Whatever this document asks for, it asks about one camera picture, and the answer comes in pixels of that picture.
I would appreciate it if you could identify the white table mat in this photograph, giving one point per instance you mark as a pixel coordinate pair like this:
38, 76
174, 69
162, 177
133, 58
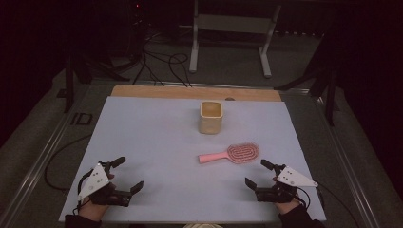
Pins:
158, 164

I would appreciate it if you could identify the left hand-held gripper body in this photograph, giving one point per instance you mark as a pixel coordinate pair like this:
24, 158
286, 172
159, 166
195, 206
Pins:
96, 182

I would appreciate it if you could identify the pink hairbrush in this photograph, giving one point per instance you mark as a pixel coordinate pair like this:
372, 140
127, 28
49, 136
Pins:
242, 153

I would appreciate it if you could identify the black metal stand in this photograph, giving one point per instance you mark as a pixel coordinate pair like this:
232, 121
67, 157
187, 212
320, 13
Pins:
329, 95
69, 82

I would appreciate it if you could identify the white metal stand frame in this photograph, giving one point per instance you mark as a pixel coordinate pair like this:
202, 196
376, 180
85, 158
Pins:
231, 23

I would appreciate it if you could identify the wooden table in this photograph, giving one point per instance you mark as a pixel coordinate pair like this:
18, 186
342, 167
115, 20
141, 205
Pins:
190, 92

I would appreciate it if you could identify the person's left hand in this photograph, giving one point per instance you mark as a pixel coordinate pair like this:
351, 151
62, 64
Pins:
92, 211

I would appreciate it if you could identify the person's right hand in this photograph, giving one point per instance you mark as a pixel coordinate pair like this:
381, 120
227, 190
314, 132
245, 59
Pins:
287, 206

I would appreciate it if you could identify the aluminium floor rail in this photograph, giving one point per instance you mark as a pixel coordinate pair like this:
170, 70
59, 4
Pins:
345, 164
41, 158

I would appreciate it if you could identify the cream square cup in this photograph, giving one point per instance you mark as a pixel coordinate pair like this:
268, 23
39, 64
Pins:
210, 122

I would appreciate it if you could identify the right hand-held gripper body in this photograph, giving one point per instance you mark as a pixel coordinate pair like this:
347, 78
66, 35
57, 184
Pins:
293, 179

